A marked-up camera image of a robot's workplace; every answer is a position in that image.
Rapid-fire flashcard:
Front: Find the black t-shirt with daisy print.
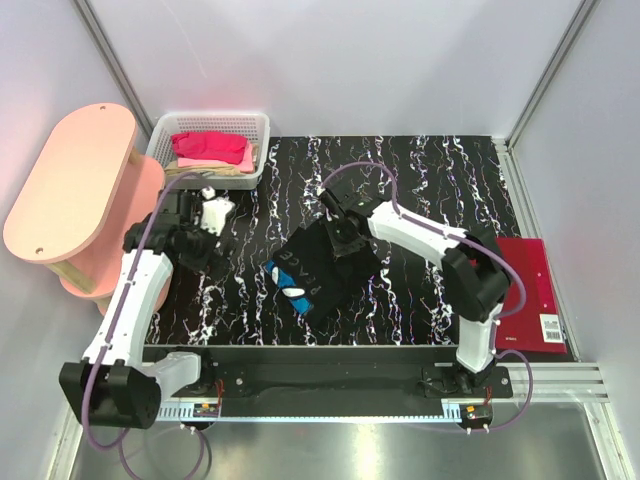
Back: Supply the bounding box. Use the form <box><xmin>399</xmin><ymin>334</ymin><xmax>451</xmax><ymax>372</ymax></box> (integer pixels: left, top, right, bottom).
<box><xmin>265</xmin><ymin>219</ymin><xmax>381</xmax><ymax>327</ymax></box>

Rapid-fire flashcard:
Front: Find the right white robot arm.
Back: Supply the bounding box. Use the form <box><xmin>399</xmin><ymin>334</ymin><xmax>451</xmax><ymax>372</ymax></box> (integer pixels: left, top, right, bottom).
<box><xmin>319</xmin><ymin>188</ymin><xmax>526</xmax><ymax>397</ymax></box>

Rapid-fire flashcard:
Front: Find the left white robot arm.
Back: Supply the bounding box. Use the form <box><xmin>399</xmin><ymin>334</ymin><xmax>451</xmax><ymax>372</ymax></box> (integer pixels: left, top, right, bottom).
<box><xmin>59</xmin><ymin>188</ymin><xmax>235</xmax><ymax>429</ymax></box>

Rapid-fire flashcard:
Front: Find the beige garment in basket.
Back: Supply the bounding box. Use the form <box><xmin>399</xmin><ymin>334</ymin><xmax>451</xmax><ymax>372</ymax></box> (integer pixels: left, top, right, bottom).
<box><xmin>164</xmin><ymin>161</ymin><xmax>243</xmax><ymax>178</ymax></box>

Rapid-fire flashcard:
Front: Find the light pink garment in basket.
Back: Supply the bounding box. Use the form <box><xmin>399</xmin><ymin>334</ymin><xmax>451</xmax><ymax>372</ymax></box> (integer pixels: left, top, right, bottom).
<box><xmin>175</xmin><ymin>144</ymin><xmax>259</xmax><ymax>175</ymax></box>

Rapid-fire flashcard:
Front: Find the magenta t-shirt in basket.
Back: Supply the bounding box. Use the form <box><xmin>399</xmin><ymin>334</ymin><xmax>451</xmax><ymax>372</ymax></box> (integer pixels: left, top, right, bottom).
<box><xmin>171</xmin><ymin>131</ymin><xmax>249</xmax><ymax>164</ymax></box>

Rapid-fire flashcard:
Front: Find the black marbled table mat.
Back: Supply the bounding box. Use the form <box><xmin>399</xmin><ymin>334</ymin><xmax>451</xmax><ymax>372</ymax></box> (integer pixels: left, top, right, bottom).
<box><xmin>147</xmin><ymin>135</ymin><xmax>520</xmax><ymax>346</ymax></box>

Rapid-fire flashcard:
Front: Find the pink three-tier wooden shelf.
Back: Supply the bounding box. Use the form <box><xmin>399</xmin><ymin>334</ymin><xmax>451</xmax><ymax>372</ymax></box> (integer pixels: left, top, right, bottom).
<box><xmin>3</xmin><ymin>103</ymin><xmax>165</xmax><ymax>312</ymax></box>

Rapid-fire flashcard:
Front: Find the white plastic laundry basket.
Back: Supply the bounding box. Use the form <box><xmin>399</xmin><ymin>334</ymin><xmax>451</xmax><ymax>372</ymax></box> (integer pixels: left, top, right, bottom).
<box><xmin>146</xmin><ymin>111</ymin><xmax>270</xmax><ymax>191</ymax></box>

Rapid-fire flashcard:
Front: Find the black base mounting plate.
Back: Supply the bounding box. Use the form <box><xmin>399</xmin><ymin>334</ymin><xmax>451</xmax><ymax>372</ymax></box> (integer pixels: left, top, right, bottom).
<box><xmin>145</xmin><ymin>346</ymin><xmax>513</xmax><ymax>399</ymax></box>

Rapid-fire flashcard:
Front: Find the folded red t-shirt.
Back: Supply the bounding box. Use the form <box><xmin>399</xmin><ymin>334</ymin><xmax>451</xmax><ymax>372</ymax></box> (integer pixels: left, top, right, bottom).
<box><xmin>495</xmin><ymin>237</ymin><xmax>567</xmax><ymax>354</ymax></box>

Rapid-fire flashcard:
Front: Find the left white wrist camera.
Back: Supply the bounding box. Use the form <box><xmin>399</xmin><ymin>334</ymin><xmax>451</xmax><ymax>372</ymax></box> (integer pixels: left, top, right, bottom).
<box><xmin>199</xmin><ymin>186</ymin><xmax>235</xmax><ymax>236</ymax></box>

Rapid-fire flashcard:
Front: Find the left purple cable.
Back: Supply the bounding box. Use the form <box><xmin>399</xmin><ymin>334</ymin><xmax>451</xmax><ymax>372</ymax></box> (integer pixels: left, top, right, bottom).
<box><xmin>82</xmin><ymin>172</ymin><xmax>214</xmax><ymax>476</ymax></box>

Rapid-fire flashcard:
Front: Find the purple cable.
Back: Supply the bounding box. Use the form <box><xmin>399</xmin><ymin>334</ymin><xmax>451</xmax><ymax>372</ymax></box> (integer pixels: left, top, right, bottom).
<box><xmin>322</xmin><ymin>162</ymin><xmax>535</xmax><ymax>432</ymax></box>
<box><xmin>82</xmin><ymin>172</ymin><xmax>214</xmax><ymax>476</ymax></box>

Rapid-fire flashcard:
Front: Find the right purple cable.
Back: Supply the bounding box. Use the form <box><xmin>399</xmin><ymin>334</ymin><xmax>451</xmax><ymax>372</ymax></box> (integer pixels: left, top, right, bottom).
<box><xmin>322</xmin><ymin>162</ymin><xmax>535</xmax><ymax>432</ymax></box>

